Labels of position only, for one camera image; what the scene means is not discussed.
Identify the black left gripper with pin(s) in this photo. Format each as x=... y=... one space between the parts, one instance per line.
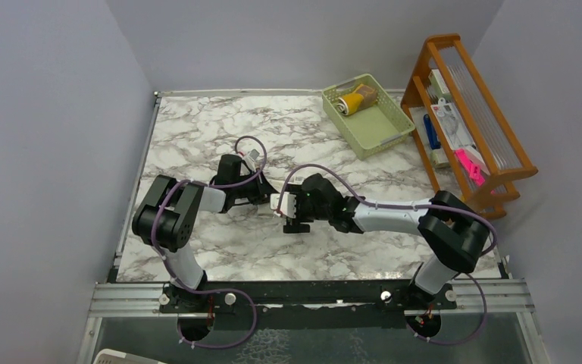
x=264 y=190

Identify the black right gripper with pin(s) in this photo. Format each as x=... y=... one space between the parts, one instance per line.
x=298 y=224

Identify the brown yellow bear towel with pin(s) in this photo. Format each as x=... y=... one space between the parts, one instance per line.
x=362 y=97

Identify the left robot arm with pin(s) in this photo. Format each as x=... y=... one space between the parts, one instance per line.
x=167 y=214

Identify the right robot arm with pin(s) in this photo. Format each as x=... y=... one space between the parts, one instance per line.
x=454 y=232

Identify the light green plastic basket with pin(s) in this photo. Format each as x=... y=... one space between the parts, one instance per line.
x=373 y=130

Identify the blue item on rack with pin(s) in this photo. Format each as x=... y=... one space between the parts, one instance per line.
x=431 y=133

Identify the white packaged item on rack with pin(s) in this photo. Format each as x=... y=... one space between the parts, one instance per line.
x=452 y=124

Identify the pink item on rack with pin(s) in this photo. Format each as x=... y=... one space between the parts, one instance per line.
x=472 y=162

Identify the orange wooden rack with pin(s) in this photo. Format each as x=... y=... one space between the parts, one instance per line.
x=493 y=136

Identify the small box on rack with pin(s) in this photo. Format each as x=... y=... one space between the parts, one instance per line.
x=438 y=84

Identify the white bin corner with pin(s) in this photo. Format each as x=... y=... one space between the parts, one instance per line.
x=109 y=356

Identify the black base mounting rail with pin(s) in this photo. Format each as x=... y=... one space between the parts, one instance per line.
x=297 y=305

